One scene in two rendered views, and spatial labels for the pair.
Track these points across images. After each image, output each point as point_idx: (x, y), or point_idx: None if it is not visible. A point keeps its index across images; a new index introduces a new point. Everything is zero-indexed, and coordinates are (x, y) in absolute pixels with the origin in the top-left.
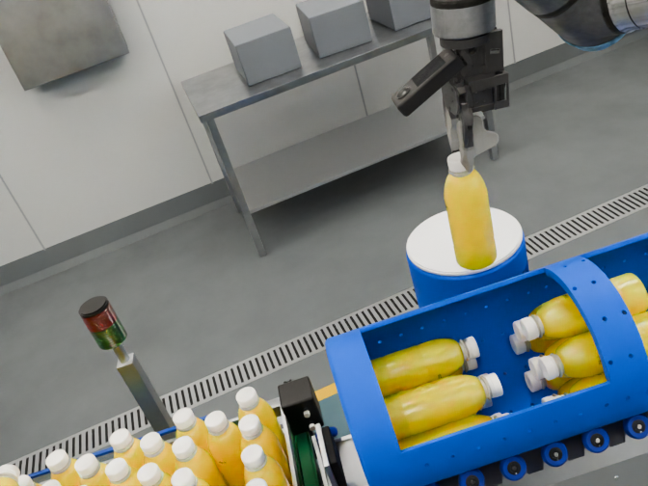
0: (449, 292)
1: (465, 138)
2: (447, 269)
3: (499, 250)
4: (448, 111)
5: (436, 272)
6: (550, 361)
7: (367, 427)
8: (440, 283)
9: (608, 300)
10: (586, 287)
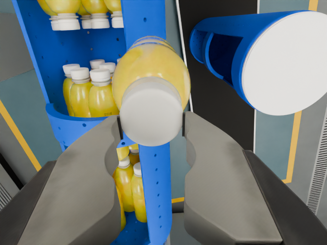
0: (247, 37)
1: (16, 196)
2: (261, 42)
3: (255, 90)
4: (227, 234)
5: (265, 30)
6: (75, 76)
7: None
8: (257, 31)
9: (70, 139)
10: (83, 132)
